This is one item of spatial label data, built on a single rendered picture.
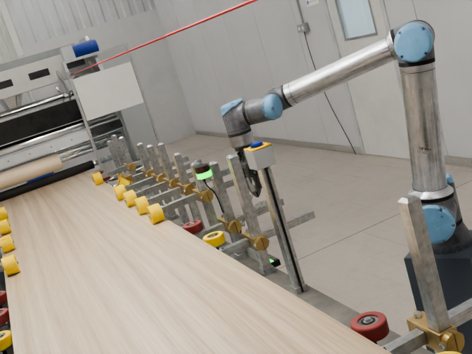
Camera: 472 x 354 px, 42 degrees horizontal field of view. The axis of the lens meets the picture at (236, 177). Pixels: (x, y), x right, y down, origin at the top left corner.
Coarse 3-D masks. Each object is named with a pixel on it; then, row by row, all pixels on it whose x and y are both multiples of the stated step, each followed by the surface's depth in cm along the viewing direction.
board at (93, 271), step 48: (48, 192) 438; (96, 192) 383; (48, 240) 299; (96, 240) 272; (144, 240) 250; (192, 240) 231; (48, 288) 227; (96, 288) 211; (144, 288) 197; (192, 288) 185; (240, 288) 175; (48, 336) 182; (96, 336) 172; (144, 336) 163; (192, 336) 154; (240, 336) 147; (288, 336) 140; (336, 336) 134
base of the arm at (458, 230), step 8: (464, 224) 230; (456, 232) 226; (464, 232) 227; (448, 240) 225; (456, 240) 226; (464, 240) 226; (432, 248) 228; (440, 248) 226; (448, 248) 225; (456, 248) 225; (464, 248) 226
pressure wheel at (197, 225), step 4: (196, 220) 254; (188, 224) 252; (192, 224) 250; (196, 224) 248; (200, 224) 249; (184, 228) 248; (188, 228) 247; (192, 228) 247; (196, 228) 247; (200, 228) 249; (192, 232) 247; (196, 232) 248
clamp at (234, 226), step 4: (220, 220) 257; (224, 220) 255; (232, 220) 251; (236, 220) 251; (224, 224) 253; (228, 224) 250; (232, 224) 248; (236, 224) 249; (240, 224) 250; (228, 228) 249; (232, 228) 248; (236, 228) 250; (240, 228) 250; (228, 232) 252; (232, 232) 251; (236, 232) 249
